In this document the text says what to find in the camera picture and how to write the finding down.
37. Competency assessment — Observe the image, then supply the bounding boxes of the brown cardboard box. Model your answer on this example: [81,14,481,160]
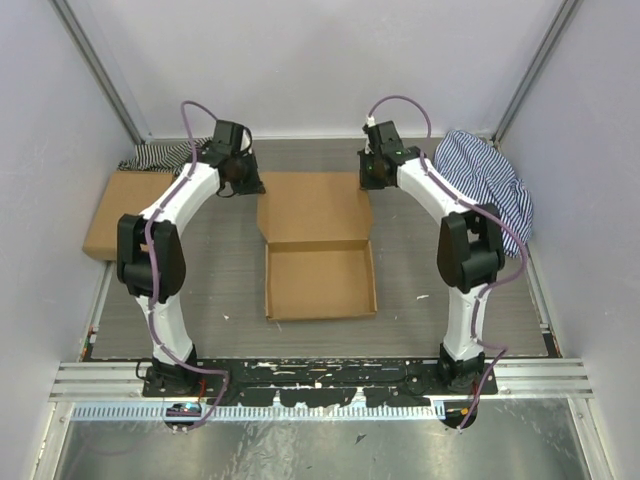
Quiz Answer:
[81,170,176,263]
[257,172,378,322]

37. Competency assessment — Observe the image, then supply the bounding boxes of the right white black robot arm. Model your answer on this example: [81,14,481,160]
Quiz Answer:
[358,116,505,395]

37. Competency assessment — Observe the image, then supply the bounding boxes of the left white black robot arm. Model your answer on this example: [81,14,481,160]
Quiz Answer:
[116,120,266,397]

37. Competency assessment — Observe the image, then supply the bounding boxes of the folded brown cardboard box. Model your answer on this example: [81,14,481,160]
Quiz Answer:
[81,170,176,263]

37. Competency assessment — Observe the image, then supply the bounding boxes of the black white striped cloth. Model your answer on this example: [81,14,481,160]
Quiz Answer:
[117,140,193,176]

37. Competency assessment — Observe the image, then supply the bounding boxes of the blue white striped cloth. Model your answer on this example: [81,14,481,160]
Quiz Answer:
[433,130,534,258]

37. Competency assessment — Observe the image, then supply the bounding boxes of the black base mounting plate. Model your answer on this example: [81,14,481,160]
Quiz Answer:
[139,355,501,407]

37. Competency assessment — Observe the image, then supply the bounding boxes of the left aluminium frame post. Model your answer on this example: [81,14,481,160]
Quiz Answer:
[49,1,152,145]

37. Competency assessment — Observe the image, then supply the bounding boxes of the aluminium frame post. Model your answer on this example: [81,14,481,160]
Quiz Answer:
[49,1,152,145]
[491,0,583,147]

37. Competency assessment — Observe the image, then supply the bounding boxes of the right aluminium frame post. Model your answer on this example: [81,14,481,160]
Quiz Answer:
[491,0,583,147]

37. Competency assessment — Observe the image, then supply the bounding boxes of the aluminium rail with cable duct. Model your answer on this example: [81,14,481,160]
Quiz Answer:
[49,358,593,428]

